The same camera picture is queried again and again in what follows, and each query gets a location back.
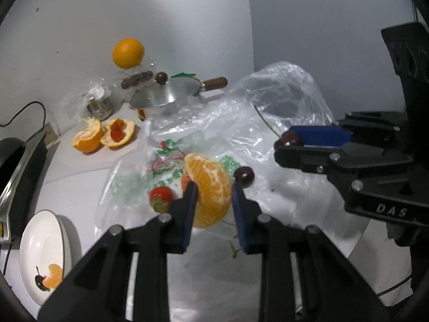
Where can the grey refrigerator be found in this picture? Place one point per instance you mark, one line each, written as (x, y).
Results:
(318, 23)

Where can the dark red cherry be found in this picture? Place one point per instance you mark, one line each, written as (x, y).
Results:
(42, 282)
(291, 137)
(244, 176)

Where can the small orange peel piece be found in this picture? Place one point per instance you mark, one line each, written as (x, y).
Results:
(142, 113)

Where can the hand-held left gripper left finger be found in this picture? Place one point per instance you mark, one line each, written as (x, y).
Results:
(189, 214)

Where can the orange peel halves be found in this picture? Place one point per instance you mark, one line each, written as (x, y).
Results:
(87, 141)

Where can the open orange peel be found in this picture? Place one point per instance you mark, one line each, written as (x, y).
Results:
(129, 130)

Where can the black wok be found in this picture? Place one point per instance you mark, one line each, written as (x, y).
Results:
(10, 154)

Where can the white plate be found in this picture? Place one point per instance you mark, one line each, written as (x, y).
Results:
(37, 241)

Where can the small tangerine segment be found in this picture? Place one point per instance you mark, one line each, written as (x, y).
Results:
(54, 275)

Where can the loose cherry stem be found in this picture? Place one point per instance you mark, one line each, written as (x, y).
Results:
(234, 251)

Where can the black induction cooker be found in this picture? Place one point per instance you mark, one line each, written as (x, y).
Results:
(23, 181)

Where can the clear printed plastic bag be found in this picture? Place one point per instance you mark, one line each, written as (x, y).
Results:
(234, 120)

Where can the green and yellow sponge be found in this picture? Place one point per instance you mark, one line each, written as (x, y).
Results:
(182, 74)

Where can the whole orange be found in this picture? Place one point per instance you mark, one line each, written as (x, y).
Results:
(128, 53)

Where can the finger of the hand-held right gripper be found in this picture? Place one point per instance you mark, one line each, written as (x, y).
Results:
(301, 157)
(321, 136)

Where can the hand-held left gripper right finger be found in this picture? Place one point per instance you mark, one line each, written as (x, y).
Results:
(241, 218)

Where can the peeled tangerine half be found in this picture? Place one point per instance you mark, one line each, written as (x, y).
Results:
(209, 187)

